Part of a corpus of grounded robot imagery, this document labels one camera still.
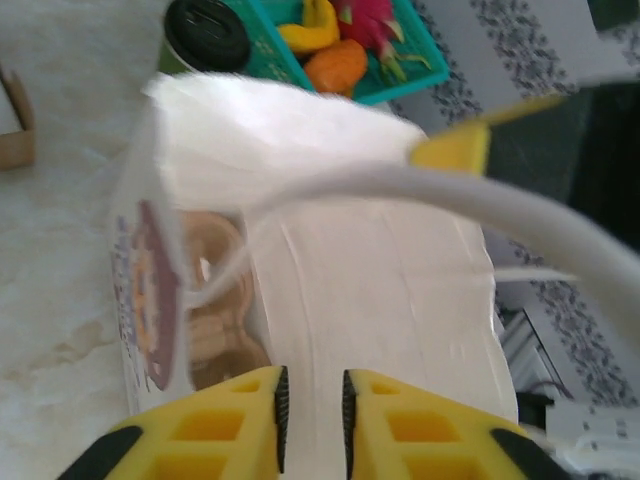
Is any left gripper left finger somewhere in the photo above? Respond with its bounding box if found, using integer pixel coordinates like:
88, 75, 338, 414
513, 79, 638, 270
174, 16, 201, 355
57, 366, 290, 480

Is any teal plastic basket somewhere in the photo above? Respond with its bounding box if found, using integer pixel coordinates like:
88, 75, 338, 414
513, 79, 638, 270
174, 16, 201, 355
239, 0, 450, 106

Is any yellow banana bunch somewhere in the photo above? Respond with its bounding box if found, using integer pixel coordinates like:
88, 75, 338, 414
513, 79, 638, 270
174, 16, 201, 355
277, 0, 342, 56

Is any black plastic cup lid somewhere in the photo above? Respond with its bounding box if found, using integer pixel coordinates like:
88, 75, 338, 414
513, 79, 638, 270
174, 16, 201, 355
164, 0, 251, 69

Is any aluminium side rail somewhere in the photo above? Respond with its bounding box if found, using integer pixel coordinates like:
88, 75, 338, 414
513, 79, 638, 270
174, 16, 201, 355
499, 304, 569, 399

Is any brown cardboard box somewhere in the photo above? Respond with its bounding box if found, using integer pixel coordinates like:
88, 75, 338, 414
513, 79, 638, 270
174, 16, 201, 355
0, 62, 37, 172

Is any orange mango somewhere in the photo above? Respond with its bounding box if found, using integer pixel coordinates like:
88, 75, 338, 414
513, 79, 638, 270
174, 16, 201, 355
303, 38, 370, 94

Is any pink dragon fruit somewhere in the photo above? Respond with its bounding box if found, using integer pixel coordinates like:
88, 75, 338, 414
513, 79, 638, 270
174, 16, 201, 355
332, 0, 432, 84

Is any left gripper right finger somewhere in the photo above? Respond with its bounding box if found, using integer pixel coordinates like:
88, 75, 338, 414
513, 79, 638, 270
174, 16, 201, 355
341, 368, 591, 480

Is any white cartoon print paper bag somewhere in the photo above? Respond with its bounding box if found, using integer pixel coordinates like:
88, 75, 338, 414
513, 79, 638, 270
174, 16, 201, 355
107, 72, 640, 451

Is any brown cardboard cup carrier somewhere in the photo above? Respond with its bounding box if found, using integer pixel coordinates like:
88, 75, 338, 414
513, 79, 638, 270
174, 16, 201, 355
179, 212, 274, 391

